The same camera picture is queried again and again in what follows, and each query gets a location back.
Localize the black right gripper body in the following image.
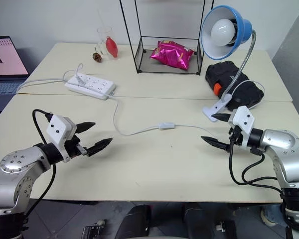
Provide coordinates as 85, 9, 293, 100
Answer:
228, 125, 244, 152

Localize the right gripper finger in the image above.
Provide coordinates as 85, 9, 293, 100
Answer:
212, 113, 231, 122
200, 135, 231, 152

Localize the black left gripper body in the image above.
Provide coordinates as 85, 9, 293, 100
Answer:
64, 134, 88, 160

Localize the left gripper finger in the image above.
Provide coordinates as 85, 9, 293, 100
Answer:
74, 121, 97, 134
86, 137, 114, 157

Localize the blue gooseneck clip desk lamp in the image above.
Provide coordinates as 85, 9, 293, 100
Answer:
200, 5, 257, 122

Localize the white power strip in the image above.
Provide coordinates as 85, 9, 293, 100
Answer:
64, 73, 117, 101

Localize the black tool case orange latch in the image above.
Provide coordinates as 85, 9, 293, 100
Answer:
205, 60, 266, 112

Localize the white power plug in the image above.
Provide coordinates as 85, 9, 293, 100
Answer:
74, 74, 87, 87

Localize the dark rounded shape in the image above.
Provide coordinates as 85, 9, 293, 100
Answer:
114, 204, 153, 239
181, 202, 216, 239

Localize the pink snack bag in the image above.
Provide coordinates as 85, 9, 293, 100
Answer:
149, 39, 196, 72

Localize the red teardrop-shaped object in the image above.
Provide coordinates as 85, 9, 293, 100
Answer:
105, 35, 120, 59

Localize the white round light bulb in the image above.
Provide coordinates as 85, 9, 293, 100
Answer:
210, 19, 236, 47

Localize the clear drinking glass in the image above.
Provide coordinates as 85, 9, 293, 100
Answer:
97, 25, 121, 59

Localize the open laptop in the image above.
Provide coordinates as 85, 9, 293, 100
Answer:
0, 35, 31, 113

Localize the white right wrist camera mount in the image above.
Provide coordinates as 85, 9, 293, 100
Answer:
228, 106, 255, 148

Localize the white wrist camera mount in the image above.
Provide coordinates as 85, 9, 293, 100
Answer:
228, 106, 255, 148
46, 115, 77, 163

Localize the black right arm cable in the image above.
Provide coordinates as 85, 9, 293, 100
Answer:
228, 128, 284, 195

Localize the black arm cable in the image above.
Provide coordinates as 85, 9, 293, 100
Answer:
24, 109, 57, 220
228, 128, 284, 195

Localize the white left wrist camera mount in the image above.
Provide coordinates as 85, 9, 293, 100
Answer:
46, 115, 77, 163

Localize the white lamp cord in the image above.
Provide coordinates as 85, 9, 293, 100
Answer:
63, 63, 266, 137

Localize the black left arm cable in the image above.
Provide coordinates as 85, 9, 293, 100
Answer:
24, 109, 57, 220

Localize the white inline cord switch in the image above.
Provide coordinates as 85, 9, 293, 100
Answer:
157, 121, 177, 131

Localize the white power strip cable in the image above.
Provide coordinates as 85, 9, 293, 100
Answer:
16, 78, 71, 92

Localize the small metal bracket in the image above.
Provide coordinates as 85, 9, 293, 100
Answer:
81, 219, 108, 239
214, 220, 238, 234

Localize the black wire frame shelf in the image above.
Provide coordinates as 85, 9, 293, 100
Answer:
119, 0, 215, 76

